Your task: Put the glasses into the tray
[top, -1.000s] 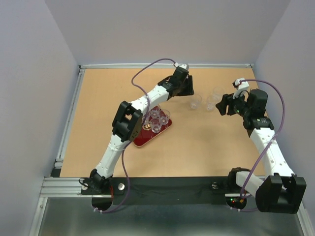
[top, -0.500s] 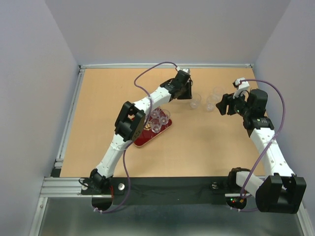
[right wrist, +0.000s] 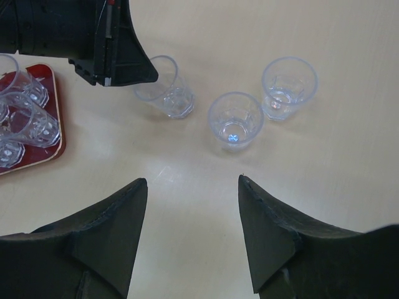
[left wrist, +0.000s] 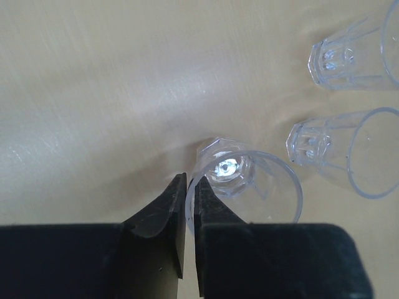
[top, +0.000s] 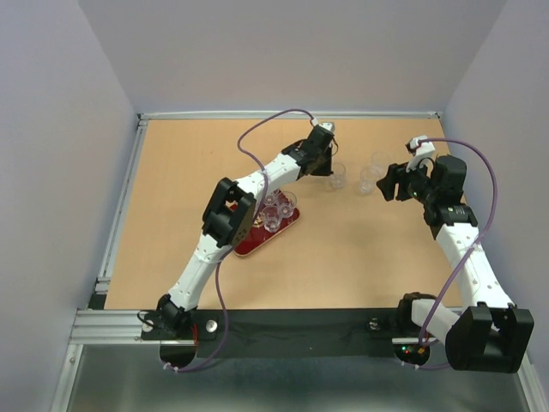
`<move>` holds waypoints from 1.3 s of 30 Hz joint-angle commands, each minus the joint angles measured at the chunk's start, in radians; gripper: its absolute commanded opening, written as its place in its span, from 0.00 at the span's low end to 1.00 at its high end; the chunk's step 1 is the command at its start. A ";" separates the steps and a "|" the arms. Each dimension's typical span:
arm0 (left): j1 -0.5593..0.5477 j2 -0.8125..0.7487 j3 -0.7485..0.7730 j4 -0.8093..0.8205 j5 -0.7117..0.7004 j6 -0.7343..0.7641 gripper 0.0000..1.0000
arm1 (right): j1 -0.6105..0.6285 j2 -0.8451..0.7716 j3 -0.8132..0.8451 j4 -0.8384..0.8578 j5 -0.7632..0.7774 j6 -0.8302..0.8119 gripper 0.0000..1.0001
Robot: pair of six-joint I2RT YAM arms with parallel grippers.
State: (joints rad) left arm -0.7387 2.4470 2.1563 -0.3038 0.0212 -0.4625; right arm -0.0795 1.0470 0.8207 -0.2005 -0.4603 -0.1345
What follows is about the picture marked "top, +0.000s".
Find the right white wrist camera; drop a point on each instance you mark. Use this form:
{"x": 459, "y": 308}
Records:
{"x": 420, "y": 148}

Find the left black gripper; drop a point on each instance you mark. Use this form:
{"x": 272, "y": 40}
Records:
{"x": 325, "y": 171}

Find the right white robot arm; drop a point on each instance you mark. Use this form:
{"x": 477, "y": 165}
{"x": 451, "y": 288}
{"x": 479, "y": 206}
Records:
{"x": 491, "y": 334}

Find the clear glass group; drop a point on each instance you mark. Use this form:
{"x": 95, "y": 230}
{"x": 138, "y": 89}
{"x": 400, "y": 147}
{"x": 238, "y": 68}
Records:
{"x": 380, "y": 161}
{"x": 337, "y": 179}
{"x": 367, "y": 180}

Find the clear glass right group back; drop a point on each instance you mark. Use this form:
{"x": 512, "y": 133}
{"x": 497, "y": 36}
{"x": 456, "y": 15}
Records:
{"x": 380, "y": 161}

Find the red lacquer tray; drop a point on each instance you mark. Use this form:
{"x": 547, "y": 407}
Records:
{"x": 258, "y": 236}

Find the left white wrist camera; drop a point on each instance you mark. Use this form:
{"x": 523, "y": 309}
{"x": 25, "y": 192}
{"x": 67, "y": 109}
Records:
{"x": 329, "y": 126}

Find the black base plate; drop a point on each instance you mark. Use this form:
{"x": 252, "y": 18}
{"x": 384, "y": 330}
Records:
{"x": 300, "y": 333}

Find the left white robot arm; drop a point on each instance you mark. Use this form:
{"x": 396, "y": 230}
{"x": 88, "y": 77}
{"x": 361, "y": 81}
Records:
{"x": 228, "y": 218}

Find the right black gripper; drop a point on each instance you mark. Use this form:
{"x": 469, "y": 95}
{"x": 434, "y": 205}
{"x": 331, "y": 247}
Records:
{"x": 396, "y": 173}

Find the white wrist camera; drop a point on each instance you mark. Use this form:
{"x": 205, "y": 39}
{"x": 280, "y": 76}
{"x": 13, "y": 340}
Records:
{"x": 420, "y": 148}
{"x": 329, "y": 126}

